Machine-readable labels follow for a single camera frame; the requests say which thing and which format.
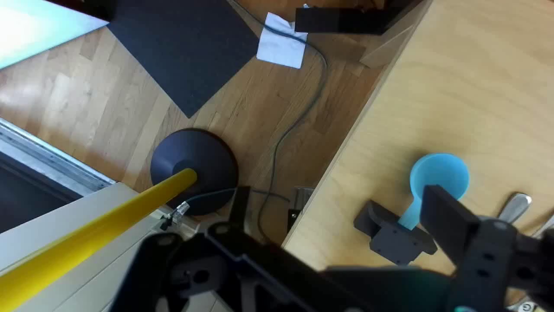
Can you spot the black plastic block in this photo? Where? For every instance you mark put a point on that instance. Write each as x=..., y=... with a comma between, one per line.
x=388, y=238

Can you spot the dark floor mat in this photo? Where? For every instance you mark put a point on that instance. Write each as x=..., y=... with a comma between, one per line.
x=189, y=48

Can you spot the blue measuring cup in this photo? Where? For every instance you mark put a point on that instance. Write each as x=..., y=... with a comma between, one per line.
x=437, y=169

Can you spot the yellow lamp pole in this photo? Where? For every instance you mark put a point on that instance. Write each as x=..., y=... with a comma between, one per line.
x=38, y=271

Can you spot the black round lamp base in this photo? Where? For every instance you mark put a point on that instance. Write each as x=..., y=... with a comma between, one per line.
x=208, y=157

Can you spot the silver spoon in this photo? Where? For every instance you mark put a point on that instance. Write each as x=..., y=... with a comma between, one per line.
x=515, y=207

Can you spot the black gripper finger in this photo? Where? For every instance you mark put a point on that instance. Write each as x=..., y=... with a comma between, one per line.
x=457, y=231

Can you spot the white paper sheet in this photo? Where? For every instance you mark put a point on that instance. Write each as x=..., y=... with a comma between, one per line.
x=281, y=44

